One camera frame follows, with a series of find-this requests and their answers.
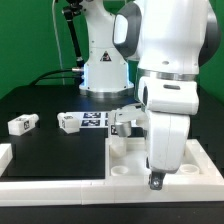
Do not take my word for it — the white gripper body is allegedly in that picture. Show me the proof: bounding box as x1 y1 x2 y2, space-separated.
146 110 190 173

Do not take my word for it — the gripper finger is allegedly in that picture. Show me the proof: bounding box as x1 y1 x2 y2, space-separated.
149 171 165 190

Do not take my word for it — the white square table top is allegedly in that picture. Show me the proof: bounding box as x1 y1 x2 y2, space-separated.
105 138 217 184

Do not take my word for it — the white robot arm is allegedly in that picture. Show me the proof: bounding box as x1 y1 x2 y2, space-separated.
80 0 220 190

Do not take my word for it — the printed marker sheet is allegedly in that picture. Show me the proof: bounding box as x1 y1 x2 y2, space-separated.
68 111 109 128

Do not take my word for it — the white U-shaped fence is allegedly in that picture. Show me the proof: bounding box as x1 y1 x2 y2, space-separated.
0 138 224 207

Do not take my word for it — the black cable at base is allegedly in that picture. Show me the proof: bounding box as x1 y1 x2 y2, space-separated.
29 66 84 87

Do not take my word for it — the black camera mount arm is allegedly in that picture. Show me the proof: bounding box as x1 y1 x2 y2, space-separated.
62 0 84 67

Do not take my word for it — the grey hanging cable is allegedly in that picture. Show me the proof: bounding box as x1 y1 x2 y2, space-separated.
51 0 66 86

